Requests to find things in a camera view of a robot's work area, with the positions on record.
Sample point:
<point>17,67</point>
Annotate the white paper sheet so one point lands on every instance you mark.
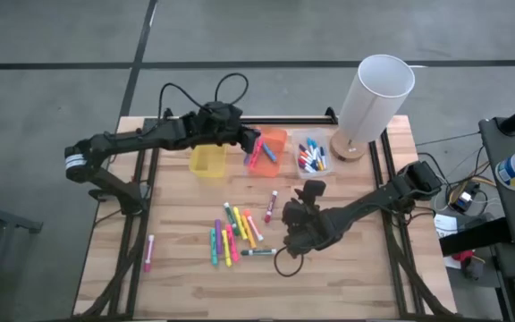
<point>445,226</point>

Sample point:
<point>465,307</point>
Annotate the white shade wooden base lamp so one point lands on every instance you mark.
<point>374,98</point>

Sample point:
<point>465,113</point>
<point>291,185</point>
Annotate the purple small marker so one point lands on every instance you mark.
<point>302,147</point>

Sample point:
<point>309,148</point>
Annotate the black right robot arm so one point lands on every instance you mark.
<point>374,201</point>

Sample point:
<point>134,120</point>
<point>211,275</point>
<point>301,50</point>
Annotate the purple highlighter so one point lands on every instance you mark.
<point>247,159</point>
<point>218,230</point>

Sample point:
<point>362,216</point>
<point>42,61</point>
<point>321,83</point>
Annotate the dark green Expo marker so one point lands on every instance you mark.
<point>259,252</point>

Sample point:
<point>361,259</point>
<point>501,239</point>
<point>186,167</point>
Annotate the bright green dry-erase marker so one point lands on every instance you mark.
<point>230,219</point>

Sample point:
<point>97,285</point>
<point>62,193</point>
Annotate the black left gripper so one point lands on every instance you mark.
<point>246,138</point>

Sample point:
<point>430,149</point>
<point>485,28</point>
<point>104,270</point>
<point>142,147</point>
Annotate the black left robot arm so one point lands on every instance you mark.
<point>150,138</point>

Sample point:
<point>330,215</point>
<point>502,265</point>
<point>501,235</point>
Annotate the pink Expo marker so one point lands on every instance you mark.
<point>149,252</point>

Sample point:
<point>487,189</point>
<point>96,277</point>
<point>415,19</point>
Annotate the dark blue small marker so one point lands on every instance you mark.
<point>313,163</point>

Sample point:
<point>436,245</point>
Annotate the red highlighter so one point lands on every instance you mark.
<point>256,154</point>

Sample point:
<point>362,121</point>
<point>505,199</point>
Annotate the black flat bar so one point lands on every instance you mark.
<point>472,237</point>

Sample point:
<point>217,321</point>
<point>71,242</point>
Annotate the orange Expo marker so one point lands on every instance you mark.
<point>254,226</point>

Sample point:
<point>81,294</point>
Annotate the clear plastic bin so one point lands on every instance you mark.
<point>329,172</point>

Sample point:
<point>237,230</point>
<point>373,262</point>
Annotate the pink highlighter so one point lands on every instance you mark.
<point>233,243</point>

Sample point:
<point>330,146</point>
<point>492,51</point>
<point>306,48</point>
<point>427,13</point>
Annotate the yellow translucent plastic bin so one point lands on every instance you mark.
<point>208,161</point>

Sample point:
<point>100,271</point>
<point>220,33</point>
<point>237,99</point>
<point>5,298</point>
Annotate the teal highlighter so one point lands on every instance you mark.
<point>213,247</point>

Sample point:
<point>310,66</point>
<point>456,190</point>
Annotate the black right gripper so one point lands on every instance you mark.
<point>304,228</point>

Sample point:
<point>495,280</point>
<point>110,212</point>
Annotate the orange translucent plastic bin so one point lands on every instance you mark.
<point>272,167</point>

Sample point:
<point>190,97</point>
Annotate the light blue small marker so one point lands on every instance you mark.
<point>310,143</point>

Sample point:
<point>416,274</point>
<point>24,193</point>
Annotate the blue white small marker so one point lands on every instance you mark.
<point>323,157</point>

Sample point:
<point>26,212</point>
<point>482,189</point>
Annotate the yellow small marker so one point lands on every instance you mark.
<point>319,166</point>

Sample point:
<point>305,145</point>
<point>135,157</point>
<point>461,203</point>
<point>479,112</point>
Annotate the maroon Expo marker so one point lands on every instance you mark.
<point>271,206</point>

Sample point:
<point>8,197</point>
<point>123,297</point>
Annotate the small red object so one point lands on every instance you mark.
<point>463,256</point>

